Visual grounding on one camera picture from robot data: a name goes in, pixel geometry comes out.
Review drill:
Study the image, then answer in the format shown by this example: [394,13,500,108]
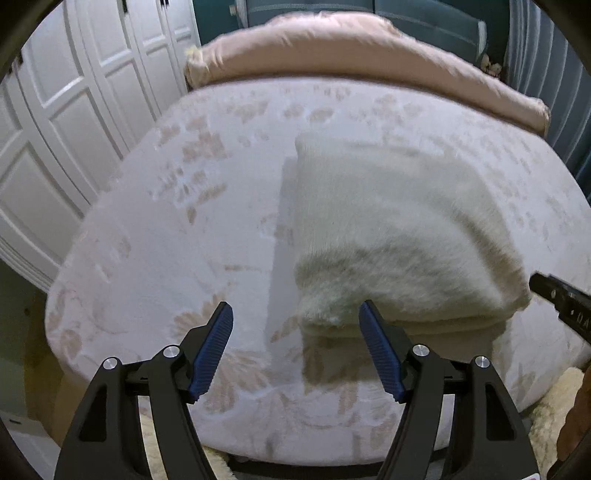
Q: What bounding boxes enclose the teal upholstered headboard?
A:
[229,0,488,64]

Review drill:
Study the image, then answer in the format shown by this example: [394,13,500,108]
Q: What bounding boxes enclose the pink folded duvet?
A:
[183,11,551,136]

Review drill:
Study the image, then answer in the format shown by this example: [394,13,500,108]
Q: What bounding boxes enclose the blue-grey curtain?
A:
[506,0,591,197]

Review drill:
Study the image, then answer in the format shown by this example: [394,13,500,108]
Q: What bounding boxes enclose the pink butterfly bed cover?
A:
[46,78,590,465]

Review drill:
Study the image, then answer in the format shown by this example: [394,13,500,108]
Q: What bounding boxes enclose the plush toy on nightstand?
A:
[479,53,503,79]

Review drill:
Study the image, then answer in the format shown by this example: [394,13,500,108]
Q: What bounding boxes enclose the white panelled wardrobe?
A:
[1,1,199,290]

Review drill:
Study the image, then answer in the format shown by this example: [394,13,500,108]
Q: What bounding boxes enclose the cream knit sweater black hearts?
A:
[294,134,531,337]

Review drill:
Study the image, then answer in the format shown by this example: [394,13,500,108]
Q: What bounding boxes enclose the white fluffy rug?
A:
[529,367,584,479]

